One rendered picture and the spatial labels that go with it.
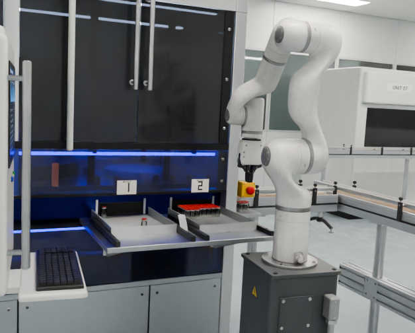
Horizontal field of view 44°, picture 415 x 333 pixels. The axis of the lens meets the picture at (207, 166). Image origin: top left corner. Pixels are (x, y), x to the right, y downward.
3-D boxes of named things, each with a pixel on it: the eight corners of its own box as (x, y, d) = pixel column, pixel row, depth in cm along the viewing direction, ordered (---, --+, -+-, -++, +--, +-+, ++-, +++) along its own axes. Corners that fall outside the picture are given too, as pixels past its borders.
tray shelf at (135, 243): (78, 222, 219) (79, 217, 219) (225, 214, 249) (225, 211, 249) (106, 253, 176) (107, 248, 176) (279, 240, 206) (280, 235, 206)
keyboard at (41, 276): (36, 253, 191) (36, 246, 191) (75, 252, 196) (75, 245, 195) (36, 291, 153) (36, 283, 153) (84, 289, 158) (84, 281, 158)
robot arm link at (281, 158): (318, 211, 173) (323, 140, 170) (269, 213, 166) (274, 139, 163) (298, 204, 184) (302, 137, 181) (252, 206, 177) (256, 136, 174)
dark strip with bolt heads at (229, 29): (216, 189, 237) (225, 11, 227) (225, 189, 239) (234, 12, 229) (217, 189, 236) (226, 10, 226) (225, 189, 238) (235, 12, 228)
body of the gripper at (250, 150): (258, 135, 210) (256, 163, 211) (235, 135, 205) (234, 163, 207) (267, 137, 203) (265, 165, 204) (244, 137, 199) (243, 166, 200)
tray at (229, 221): (167, 215, 232) (168, 207, 232) (219, 212, 244) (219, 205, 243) (199, 233, 202) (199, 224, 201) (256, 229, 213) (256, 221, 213)
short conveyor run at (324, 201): (226, 217, 251) (228, 185, 249) (213, 211, 265) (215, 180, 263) (339, 211, 280) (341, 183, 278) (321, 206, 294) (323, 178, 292)
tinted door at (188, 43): (136, 142, 219) (141, -1, 212) (226, 143, 237) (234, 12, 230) (137, 142, 218) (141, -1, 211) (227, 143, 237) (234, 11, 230)
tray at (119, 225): (90, 217, 221) (91, 209, 221) (149, 214, 232) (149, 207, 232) (111, 236, 191) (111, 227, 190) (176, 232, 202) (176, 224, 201)
